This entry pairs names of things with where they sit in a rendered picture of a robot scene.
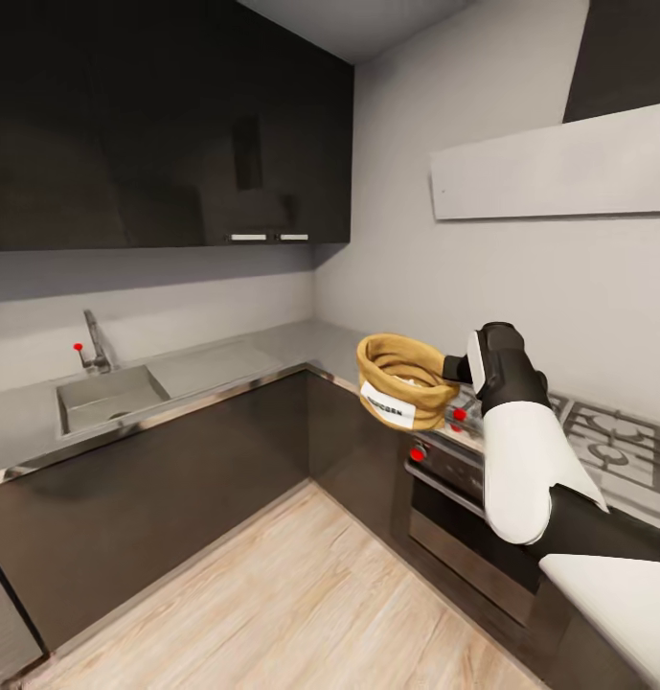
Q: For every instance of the burner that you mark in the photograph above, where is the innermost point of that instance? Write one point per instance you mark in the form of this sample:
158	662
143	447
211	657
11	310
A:
620	450

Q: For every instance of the range hood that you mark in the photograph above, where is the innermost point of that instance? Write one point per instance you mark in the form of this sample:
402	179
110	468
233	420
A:
603	158

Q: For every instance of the cabinet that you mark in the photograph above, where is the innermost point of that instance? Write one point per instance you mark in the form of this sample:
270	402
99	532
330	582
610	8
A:
56	187
222	127

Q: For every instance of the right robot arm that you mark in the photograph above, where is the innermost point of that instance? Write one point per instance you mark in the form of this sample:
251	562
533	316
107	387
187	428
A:
539	497

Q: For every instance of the popcorn bag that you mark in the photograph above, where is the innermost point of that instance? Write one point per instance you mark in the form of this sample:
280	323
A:
401	382

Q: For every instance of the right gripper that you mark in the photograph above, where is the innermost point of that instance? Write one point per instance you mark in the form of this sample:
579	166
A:
455	368

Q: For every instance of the drop in sink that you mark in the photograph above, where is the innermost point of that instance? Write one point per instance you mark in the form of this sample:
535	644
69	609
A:
81	405

